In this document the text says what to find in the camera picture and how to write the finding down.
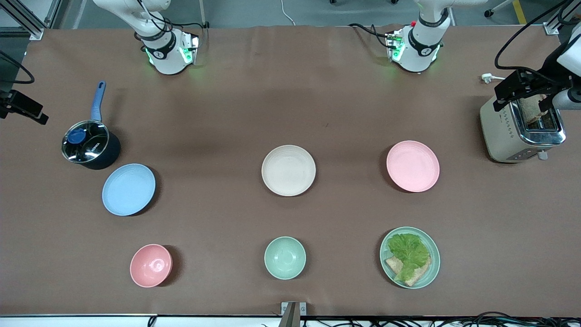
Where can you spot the beige plate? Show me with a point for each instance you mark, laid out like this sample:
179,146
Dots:
288,170

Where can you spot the green bowl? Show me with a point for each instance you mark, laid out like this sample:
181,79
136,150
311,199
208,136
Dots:
285,257

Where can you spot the brown toast slice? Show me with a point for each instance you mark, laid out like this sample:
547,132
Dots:
531,109

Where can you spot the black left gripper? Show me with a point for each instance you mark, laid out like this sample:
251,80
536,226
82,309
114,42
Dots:
547,71

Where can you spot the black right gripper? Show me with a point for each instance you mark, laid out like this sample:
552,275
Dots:
18,103

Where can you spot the white chair leg with caster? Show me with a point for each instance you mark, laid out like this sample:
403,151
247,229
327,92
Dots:
497,8

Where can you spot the grey metal bracket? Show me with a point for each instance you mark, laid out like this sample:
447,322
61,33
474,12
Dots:
292,314

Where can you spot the blue plate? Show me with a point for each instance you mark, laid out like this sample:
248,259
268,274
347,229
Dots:
129,189

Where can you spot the green plate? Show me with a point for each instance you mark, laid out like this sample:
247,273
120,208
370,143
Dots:
433,268

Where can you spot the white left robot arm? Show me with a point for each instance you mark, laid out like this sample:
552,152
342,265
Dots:
420,50

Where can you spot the aluminium frame post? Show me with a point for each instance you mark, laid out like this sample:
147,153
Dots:
556,22
25,20

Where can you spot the green lettuce leaf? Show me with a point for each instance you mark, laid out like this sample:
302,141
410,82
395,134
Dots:
408,252

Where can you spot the pink bowl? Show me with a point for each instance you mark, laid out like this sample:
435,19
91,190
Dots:
150,265

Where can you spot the pink plate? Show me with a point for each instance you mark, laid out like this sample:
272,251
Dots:
413,166

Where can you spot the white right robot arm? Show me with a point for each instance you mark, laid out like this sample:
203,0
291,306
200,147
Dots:
165,54

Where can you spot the glass lid with blue knob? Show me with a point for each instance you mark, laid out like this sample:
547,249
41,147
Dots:
85,141

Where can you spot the beige chrome toaster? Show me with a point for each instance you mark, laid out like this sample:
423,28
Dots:
499,131

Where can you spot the brown bread slice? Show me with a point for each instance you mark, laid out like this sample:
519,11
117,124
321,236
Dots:
420,274

